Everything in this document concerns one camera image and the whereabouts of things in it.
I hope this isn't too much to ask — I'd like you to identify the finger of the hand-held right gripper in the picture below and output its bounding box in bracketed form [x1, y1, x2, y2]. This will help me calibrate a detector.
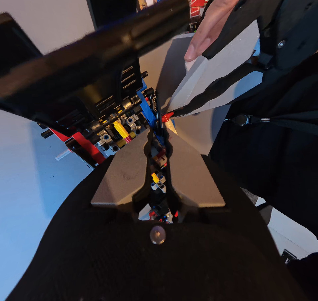
[173, 68, 264, 119]
[166, 20, 260, 112]

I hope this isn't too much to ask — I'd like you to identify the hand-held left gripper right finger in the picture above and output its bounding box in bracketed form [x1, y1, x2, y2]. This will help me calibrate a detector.
[165, 131, 226, 213]

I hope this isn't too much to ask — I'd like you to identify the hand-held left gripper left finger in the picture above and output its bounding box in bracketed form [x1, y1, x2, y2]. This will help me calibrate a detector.
[90, 128, 154, 214]

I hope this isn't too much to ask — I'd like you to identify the toy brick car model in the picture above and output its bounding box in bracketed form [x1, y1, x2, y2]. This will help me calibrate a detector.
[0, 0, 192, 224]

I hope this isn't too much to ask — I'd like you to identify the grey desk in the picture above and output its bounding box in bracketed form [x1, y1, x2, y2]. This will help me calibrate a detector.
[0, 0, 318, 301]

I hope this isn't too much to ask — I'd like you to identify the person's right hand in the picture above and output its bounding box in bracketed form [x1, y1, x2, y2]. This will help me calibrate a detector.
[185, 0, 259, 61]

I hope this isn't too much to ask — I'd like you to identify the black rectangular object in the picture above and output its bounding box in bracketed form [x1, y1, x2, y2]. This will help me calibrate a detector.
[82, 0, 138, 31]

